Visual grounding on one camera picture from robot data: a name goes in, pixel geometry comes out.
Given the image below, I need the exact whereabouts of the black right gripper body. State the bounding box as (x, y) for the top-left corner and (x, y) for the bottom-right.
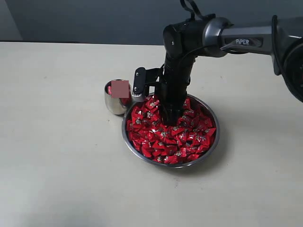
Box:
(156, 55), (196, 111)

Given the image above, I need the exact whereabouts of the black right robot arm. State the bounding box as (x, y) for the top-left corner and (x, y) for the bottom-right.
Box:
(158, 16), (303, 125)

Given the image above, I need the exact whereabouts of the pile of red candies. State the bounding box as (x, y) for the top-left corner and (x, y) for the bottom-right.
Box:
(126, 94), (217, 165)

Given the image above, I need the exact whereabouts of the steel bowl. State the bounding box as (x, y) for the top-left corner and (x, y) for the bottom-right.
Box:
(121, 90), (220, 168)

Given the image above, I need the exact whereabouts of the stainless steel cup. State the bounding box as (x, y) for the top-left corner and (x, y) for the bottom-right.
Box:
(104, 79), (133, 115)

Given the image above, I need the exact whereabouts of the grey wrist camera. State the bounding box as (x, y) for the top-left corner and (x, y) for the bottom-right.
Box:
(132, 65), (163, 102)

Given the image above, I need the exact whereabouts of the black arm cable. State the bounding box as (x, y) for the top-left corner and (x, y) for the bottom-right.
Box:
(163, 0), (216, 86)

